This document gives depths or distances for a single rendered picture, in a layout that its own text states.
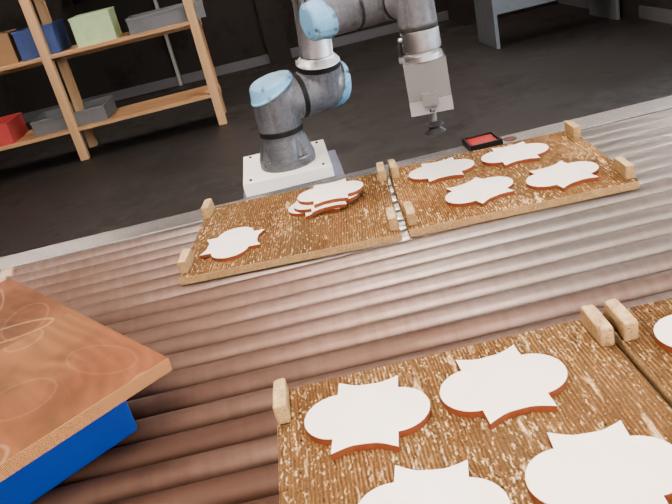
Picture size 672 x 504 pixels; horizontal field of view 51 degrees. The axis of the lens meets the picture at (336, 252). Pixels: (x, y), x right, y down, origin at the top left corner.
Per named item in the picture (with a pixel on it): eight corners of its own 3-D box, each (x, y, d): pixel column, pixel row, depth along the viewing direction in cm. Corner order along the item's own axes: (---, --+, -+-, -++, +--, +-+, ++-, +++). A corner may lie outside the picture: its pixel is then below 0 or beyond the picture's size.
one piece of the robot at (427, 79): (396, 49, 130) (411, 133, 137) (444, 39, 129) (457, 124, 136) (395, 41, 139) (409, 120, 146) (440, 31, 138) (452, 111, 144)
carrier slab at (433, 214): (389, 175, 156) (387, 169, 155) (571, 135, 154) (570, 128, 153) (410, 238, 124) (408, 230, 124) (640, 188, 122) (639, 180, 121)
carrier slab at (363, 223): (210, 214, 159) (208, 208, 158) (386, 177, 156) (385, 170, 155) (181, 286, 127) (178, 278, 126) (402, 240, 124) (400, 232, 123)
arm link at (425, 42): (439, 27, 130) (396, 36, 131) (443, 52, 132) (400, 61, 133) (436, 21, 137) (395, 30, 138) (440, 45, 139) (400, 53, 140)
